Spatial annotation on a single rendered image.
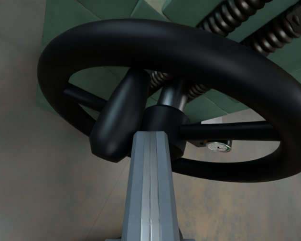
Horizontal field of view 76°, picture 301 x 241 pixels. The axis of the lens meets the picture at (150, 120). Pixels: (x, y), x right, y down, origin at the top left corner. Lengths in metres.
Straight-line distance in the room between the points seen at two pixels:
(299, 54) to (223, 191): 1.43
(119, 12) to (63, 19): 0.12
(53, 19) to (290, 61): 0.39
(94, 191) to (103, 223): 0.16
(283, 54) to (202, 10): 0.09
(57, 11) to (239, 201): 1.64
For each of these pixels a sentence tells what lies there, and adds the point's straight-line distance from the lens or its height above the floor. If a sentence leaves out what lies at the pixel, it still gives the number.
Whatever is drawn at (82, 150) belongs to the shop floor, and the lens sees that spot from 1.02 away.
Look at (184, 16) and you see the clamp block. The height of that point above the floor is 0.88.
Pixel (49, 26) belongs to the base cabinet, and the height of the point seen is 0.61.
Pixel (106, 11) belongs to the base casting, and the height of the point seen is 0.73.
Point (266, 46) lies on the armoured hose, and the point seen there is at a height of 0.93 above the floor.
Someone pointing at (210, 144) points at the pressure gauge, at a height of 0.65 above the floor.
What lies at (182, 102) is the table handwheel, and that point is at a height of 0.83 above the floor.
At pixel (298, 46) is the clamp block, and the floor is 0.94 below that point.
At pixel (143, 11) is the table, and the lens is 0.22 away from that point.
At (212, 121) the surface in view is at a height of 0.62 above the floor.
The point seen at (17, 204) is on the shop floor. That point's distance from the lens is 1.01.
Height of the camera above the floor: 1.00
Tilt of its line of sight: 56 degrees down
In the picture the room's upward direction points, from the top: 69 degrees clockwise
